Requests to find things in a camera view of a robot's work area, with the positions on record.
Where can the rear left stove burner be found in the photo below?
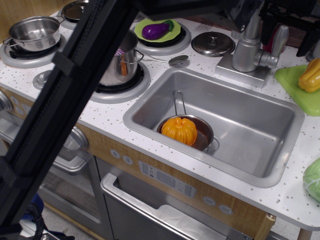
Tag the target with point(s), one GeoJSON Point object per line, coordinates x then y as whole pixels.
{"type": "Point", "coordinates": [64, 22]}

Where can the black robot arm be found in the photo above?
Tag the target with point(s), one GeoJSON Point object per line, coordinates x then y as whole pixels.
{"type": "Point", "coordinates": [64, 101]}

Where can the steel two-handled pot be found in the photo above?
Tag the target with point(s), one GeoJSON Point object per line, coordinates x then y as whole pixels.
{"type": "Point", "coordinates": [34, 34]}

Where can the silver oven knob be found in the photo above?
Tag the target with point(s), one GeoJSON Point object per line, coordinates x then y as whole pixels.
{"type": "Point", "coordinates": [76, 140]}

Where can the silver rear countertop knob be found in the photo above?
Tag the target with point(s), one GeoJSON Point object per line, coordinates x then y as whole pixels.
{"type": "Point", "coordinates": [139, 17]}

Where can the purple toy eggplant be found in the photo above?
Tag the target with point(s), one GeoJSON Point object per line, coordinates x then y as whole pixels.
{"type": "Point", "coordinates": [157, 30]}

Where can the silver faucet lever handle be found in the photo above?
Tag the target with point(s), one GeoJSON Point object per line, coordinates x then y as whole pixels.
{"type": "Point", "coordinates": [279, 41]}

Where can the green cutting board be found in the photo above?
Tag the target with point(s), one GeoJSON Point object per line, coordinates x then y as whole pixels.
{"type": "Point", "coordinates": [288, 79]}

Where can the silver countertop knob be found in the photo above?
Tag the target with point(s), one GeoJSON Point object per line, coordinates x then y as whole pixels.
{"type": "Point", "coordinates": [139, 17]}
{"type": "Point", "coordinates": [40, 79]}

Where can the green toy cabbage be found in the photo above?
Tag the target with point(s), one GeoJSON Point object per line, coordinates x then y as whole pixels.
{"type": "Point", "coordinates": [311, 179]}

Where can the steel pot lid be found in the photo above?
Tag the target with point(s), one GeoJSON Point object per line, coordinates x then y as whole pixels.
{"type": "Point", "coordinates": [213, 44]}

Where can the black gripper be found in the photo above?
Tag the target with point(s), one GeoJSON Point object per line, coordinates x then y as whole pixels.
{"type": "Point", "coordinates": [292, 8]}

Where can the small steel saucepan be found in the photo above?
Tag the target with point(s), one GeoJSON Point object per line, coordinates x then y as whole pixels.
{"type": "Point", "coordinates": [205, 134]}

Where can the toy oven door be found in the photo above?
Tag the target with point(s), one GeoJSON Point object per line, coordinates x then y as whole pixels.
{"type": "Point", "coordinates": [72, 190]}

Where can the orange toy pumpkin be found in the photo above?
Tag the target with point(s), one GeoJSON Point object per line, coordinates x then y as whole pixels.
{"type": "Point", "coordinates": [180, 129]}

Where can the purple toy onion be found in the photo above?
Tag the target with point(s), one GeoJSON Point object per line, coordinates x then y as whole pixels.
{"type": "Point", "coordinates": [119, 52]}

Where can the tall steel stock pot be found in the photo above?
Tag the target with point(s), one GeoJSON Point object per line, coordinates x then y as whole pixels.
{"type": "Point", "coordinates": [123, 68]}

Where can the blue object on floor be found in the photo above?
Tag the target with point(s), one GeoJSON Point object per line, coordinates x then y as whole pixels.
{"type": "Point", "coordinates": [34, 210]}

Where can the dishwasher control panel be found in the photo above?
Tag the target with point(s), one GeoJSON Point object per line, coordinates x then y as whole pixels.
{"type": "Point", "coordinates": [167, 179]}

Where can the steel pan rear burner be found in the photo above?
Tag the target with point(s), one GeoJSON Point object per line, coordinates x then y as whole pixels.
{"type": "Point", "coordinates": [74, 10]}

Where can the green round plate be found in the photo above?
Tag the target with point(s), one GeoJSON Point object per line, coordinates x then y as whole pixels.
{"type": "Point", "coordinates": [169, 36]}

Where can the rear right stove burner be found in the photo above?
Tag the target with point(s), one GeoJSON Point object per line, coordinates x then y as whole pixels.
{"type": "Point", "coordinates": [178, 44]}

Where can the toy dishwasher door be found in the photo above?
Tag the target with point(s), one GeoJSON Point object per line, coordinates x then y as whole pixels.
{"type": "Point", "coordinates": [139, 211]}

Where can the silver toy faucet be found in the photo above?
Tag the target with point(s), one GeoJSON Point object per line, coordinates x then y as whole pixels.
{"type": "Point", "coordinates": [249, 63]}

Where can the silver toy sink basin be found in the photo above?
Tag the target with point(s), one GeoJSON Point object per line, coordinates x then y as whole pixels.
{"type": "Point", "coordinates": [254, 134]}

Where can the stove burner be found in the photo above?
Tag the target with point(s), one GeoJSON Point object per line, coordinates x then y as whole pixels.
{"type": "Point", "coordinates": [178, 44]}
{"type": "Point", "coordinates": [64, 22]}
{"type": "Point", "coordinates": [17, 58]}
{"type": "Point", "coordinates": [111, 90]}

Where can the silver far left knob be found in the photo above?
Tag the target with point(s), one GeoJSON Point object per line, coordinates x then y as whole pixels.
{"type": "Point", "coordinates": [5, 103]}

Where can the steel spoon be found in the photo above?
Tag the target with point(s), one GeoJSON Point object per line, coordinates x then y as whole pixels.
{"type": "Point", "coordinates": [172, 62]}

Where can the front centre stove burner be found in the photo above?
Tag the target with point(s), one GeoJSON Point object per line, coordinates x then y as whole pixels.
{"type": "Point", "coordinates": [111, 90]}

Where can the yellow toy bell pepper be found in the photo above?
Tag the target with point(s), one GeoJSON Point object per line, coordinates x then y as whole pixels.
{"type": "Point", "coordinates": [309, 81]}

